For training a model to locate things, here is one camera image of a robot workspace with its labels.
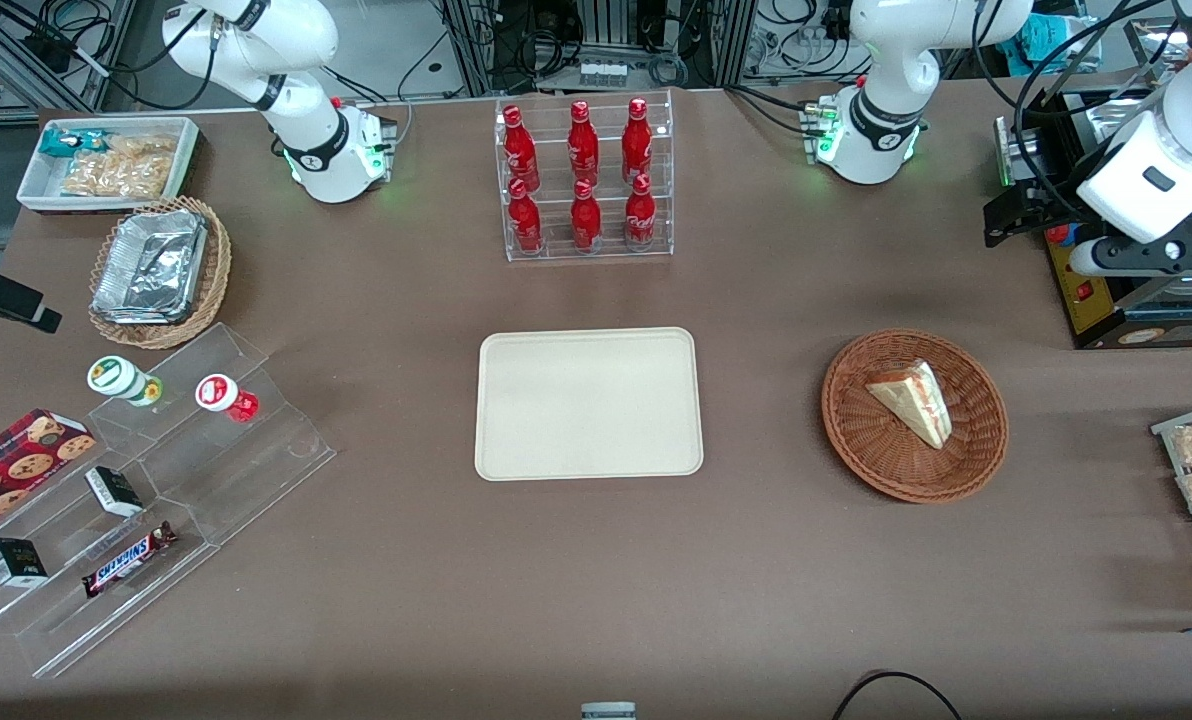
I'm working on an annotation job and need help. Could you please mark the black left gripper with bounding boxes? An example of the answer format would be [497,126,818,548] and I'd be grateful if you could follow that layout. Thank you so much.
[984,183,1092,249]

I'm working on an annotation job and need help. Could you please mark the triangular sandwich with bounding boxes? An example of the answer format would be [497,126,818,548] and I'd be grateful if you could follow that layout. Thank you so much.
[865,359,954,451]

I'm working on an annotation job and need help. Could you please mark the brown round wicker basket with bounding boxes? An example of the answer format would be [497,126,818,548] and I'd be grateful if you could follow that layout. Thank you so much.
[821,329,1010,504]

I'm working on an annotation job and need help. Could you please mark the beige plastic tray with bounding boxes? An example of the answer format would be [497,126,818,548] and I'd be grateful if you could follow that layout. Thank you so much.
[474,327,705,482]

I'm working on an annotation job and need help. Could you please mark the light oval wicker basket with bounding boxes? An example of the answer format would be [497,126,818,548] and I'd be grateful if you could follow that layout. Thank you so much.
[87,196,233,350]

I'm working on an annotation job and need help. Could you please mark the black food warmer cabinet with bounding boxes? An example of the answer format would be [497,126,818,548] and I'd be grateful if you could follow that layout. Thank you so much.
[992,60,1192,351]

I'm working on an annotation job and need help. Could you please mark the steel warmer pan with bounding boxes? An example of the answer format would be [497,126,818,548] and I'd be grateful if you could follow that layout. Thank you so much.
[1086,100,1157,153]

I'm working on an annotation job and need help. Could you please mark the teal plastic bag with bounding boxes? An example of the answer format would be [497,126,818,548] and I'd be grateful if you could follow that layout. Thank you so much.
[1014,12,1099,77]

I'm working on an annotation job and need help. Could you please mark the red cola bottle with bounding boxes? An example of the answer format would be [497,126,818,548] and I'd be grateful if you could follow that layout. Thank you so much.
[567,100,601,187]
[502,104,541,193]
[508,178,545,254]
[624,173,658,248]
[570,179,604,252]
[621,97,654,184]

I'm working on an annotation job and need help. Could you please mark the clear acrylic bottle rack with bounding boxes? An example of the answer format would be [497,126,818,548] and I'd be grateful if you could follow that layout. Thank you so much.
[494,89,676,264]

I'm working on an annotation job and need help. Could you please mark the clear acrylic tiered stand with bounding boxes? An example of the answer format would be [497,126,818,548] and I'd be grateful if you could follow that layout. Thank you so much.
[0,322,338,680]

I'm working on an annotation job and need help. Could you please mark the red lid yogurt cup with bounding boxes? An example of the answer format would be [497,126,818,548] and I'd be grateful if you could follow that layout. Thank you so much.
[194,372,261,424]

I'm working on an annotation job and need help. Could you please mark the stacked aluminium foil trays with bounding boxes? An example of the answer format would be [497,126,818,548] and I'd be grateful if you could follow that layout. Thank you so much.
[90,208,208,325]

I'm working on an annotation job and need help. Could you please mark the clear bag of crackers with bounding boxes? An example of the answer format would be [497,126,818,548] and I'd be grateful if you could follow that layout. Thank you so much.
[60,134,179,199]

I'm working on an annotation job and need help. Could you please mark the green lid yogurt cup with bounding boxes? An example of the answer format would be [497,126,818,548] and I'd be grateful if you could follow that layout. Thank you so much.
[86,355,165,408]

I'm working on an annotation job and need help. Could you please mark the small black carton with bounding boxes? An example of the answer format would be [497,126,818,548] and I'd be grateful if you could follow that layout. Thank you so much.
[0,536,50,588]
[84,465,145,518]

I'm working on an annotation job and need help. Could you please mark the Snickers chocolate bar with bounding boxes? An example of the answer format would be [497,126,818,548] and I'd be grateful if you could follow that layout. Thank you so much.
[80,520,178,599]

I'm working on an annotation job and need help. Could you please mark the teal wrapped snack pack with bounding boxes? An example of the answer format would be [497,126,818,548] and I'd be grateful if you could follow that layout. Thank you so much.
[38,127,109,158]

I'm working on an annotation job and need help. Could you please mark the white rectangular snack bin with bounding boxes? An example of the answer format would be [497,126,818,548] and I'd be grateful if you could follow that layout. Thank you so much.
[16,116,203,215]

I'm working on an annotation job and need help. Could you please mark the red tartan cookie box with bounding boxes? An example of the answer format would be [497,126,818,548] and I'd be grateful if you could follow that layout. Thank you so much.
[0,408,98,547]

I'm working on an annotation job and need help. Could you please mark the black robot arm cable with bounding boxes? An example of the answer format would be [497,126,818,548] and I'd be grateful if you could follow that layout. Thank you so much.
[971,0,1172,226]

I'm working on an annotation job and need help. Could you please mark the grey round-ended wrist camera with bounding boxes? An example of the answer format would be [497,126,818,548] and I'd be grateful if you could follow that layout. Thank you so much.
[1069,238,1189,279]

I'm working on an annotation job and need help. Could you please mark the aluminium frame post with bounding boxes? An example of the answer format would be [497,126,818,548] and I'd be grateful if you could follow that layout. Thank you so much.
[442,0,498,98]
[714,0,759,89]

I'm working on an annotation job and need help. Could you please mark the black cable loop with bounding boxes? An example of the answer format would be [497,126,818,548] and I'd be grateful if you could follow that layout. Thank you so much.
[832,671,963,720]

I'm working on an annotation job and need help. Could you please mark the black device on mount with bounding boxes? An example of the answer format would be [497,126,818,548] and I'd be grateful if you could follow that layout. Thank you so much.
[0,264,63,335]

